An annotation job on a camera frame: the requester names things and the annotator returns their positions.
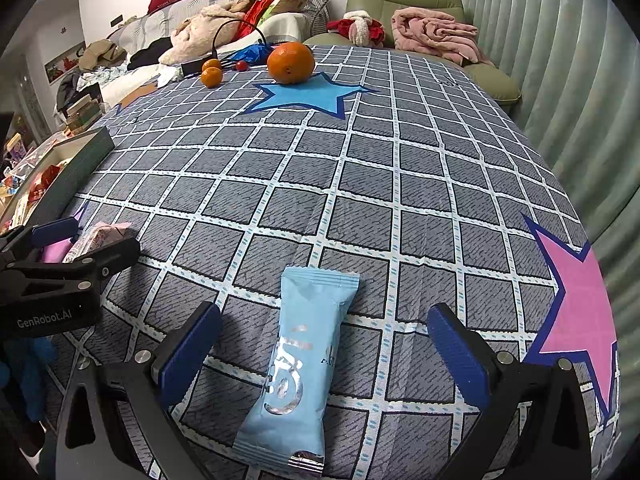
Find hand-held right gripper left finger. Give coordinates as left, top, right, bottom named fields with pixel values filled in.
left=52, top=301, right=222, bottom=480

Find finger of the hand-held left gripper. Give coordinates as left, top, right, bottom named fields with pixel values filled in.
left=75, top=236, right=141, bottom=288
left=0, top=217, right=81, bottom=271

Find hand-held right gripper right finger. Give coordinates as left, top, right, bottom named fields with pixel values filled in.
left=427, top=302, right=596, bottom=480

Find white snack packet pink print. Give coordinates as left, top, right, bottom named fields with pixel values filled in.
left=64, top=224, right=132, bottom=263

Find grey cardboard box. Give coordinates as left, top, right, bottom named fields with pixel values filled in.
left=0, top=126, right=116, bottom=233

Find light blue snack packet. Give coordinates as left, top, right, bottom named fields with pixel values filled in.
left=234, top=266, right=361, bottom=476

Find clear bags of snacks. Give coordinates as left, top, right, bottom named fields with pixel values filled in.
left=0, top=135, right=51, bottom=201

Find person's left hand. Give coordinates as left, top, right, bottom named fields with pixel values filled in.
left=0, top=337, right=57, bottom=421

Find stack of books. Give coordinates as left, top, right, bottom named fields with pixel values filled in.
left=60, top=92, right=106, bottom=136

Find grey checked star bedsheet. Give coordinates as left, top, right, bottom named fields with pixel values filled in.
left=45, top=44, right=621, bottom=480

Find khaki clothes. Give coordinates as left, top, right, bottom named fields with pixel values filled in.
left=79, top=39, right=126, bottom=72

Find black garment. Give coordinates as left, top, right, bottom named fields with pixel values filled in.
left=127, top=36, right=173, bottom=71

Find grey striped sofa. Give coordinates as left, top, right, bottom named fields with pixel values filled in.
left=107, top=0, right=326, bottom=86

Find beige plush jacket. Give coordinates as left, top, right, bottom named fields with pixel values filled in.
left=159, top=4, right=251, bottom=66

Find blue plastic bag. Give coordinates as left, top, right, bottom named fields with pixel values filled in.
left=222, top=44, right=273, bottom=66

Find large orange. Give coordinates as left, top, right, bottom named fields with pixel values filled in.
left=266, top=41, right=316, bottom=85

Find red bag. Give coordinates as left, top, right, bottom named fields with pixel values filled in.
left=235, top=0, right=277, bottom=40

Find pale green curtain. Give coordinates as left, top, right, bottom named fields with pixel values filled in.
left=462, top=0, right=640, bottom=321

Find pink blanket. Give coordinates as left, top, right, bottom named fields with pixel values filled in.
left=391, top=7, right=493, bottom=67

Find red and white garment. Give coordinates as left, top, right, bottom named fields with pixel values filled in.
left=327, top=10, right=386, bottom=48

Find wall picture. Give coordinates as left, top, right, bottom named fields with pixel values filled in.
left=44, top=42, right=86, bottom=83

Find black cable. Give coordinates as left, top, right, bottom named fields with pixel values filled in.
left=210, top=19, right=268, bottom=61

